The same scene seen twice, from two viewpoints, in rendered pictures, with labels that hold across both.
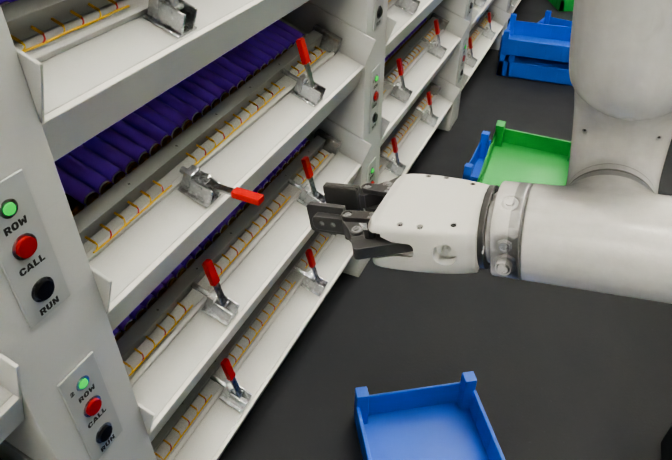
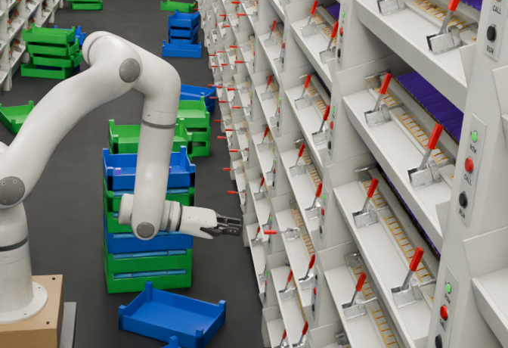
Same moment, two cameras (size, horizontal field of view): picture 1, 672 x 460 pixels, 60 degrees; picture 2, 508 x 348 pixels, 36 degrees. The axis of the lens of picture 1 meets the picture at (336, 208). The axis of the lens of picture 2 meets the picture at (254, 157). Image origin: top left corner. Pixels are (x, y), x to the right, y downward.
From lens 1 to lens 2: 2.47 m
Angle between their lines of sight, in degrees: 115
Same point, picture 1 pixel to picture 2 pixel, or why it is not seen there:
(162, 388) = (279, 274)
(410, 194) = (207, 215)
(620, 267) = not seen: hidden behind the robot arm
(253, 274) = (290, 312)
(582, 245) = not seen: hidden behind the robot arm
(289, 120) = (300, 272)
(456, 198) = (191, 211)
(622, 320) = not seen: outside the picture
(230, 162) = (297, 247)
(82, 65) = (292, 159)
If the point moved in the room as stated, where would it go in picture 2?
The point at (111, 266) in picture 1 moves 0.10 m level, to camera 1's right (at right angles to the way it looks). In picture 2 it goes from (286, 215) to (258, 221)
